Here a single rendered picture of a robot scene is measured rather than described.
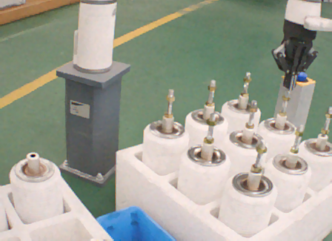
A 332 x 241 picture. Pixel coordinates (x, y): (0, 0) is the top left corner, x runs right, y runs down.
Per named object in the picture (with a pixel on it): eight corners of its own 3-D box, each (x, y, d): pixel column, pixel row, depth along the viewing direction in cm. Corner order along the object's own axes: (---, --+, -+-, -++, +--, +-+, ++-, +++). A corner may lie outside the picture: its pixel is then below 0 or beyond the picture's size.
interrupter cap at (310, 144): (340, 150, 88) (341, 147, 88) (325, 162, 83) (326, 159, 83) (313, 137, 93) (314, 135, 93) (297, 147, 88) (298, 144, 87)
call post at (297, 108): (259, 175, 121) (281, 77, 109) (273, 167, 126) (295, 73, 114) (276, 185, 117) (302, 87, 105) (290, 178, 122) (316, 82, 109)
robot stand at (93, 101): (58, 171, 107) (55, 70, 95) (84, 149, 120) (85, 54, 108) (101, 188, 104) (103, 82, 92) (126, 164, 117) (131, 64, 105)
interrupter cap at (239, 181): (222, 182, 72) (223, 179, 72) (251, 170, 77) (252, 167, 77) (253, 204, 67) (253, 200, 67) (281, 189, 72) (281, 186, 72)
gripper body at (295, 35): (304, 14, 90) (297, 53, 94) (276, 12, 86) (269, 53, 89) (327, 24, 84) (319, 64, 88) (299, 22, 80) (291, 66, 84)
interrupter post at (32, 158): (26, 169, 65) (24, 153, 64) (38, 166, 67) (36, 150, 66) (30, 176, 64) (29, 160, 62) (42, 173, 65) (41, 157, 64)
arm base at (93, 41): (69, 69, 97) (72, 1, 90) (88, 58, 105) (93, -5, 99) (99, 76, 95) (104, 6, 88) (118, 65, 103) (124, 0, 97)
